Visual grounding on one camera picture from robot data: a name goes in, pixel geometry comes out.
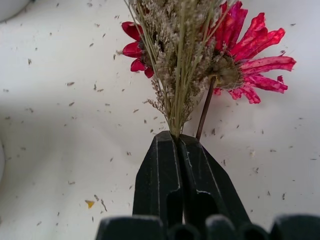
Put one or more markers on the yellow petal scrap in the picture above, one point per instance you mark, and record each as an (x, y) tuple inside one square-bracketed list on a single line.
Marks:
[(90, 203)]

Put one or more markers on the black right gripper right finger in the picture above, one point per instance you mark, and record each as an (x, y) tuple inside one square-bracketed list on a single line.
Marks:
[(207, 180)]

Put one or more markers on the red dried flower bouquet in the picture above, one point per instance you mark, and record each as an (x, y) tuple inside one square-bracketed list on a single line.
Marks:
[(190, 50)]

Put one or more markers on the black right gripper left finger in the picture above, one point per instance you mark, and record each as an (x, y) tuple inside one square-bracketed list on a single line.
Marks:
[(156, 180)]

